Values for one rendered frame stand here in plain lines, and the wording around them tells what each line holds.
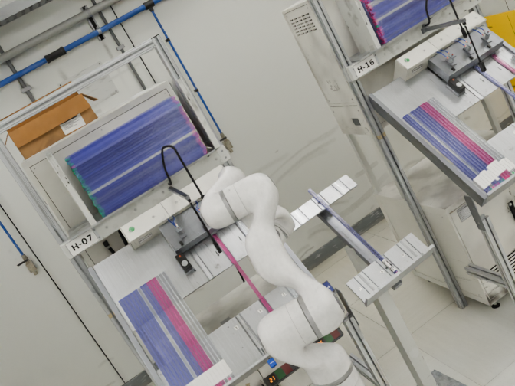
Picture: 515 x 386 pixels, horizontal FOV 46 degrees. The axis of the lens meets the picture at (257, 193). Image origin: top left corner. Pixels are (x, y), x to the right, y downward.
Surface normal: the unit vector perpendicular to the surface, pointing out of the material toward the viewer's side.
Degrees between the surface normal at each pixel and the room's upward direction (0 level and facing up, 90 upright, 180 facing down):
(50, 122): 80
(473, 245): 90
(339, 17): 90
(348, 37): 90
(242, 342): 48
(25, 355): 90
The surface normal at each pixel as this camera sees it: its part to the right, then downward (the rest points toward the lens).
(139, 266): -0.07, -0.48
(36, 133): 0.29, -0.06
